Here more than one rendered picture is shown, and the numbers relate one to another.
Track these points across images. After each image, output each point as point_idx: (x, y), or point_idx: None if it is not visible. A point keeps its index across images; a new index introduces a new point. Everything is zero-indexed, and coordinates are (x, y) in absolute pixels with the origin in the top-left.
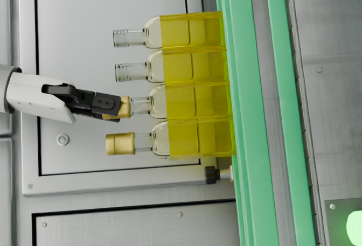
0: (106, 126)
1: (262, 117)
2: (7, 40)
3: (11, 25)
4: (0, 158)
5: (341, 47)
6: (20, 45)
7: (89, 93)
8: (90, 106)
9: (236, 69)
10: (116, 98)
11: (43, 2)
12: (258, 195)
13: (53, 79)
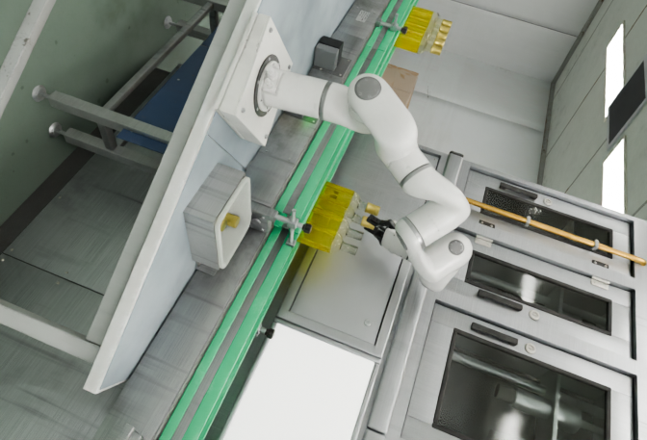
0: (369, 246)
1: (320, 159)
2: (403, 309)
3: (399, 319)
4: None
5: (274, 162)
6: (398, 301)
7: (379, 224)
8: (381, 220)
9: (320, 178)
10: (368, 220)
11: (377, 320)
12: (336, 139)
13: (395, 232)
